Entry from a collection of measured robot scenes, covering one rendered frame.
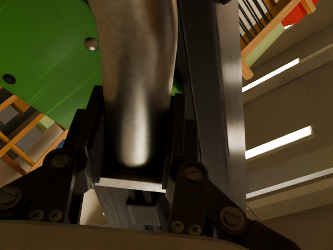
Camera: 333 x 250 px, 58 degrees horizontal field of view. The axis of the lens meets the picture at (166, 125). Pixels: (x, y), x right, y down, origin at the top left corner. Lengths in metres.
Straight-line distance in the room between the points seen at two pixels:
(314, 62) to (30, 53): 7.70
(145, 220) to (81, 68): 0.17
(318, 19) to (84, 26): 9.54
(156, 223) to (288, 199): 4.34
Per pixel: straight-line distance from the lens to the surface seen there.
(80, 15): 0.22
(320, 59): 7.85
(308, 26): 9.73
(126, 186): 0.15
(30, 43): 0.25
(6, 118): 6.21
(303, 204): 4.71
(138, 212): 0.33
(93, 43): 0.23
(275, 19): 3.29
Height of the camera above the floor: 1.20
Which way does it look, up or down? 18 degrees up
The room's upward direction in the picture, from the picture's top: 139 degrees clockwise
